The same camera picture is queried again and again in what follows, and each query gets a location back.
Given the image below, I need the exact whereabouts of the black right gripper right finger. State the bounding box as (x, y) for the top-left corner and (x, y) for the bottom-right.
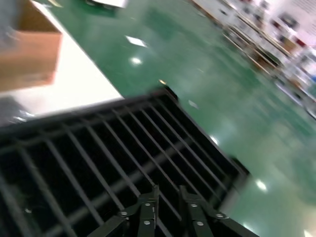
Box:
(178, 185), (260, 237)

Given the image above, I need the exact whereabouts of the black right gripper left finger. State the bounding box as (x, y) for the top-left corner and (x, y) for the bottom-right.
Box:
(85, 184), (160, 237)

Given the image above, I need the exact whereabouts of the black slotted plastic container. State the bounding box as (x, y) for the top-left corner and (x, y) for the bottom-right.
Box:
(0, 87), (251, 237)

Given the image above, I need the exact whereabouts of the brown cardboard box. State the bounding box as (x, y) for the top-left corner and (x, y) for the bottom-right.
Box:
(0, 0), (64, 93)

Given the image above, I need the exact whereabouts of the crumpled grey antistatic bag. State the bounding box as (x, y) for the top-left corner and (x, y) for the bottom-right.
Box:
(0, 96), (34, 126)

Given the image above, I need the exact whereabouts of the long white shelving rack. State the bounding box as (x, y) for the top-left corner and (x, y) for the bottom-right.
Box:
(192, 0), (316, 104)

